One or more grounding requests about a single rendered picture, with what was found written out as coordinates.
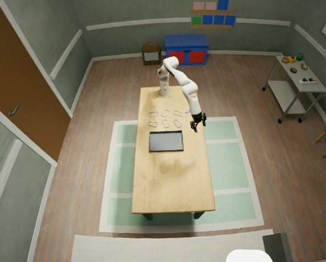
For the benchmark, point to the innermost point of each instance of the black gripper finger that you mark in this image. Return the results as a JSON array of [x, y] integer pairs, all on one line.
[[193, 124], [203, 119]]

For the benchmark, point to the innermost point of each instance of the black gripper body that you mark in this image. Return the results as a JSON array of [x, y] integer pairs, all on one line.
[[197, 117]]

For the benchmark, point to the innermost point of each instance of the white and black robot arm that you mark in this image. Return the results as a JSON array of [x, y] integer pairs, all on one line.
[[188, 86]]

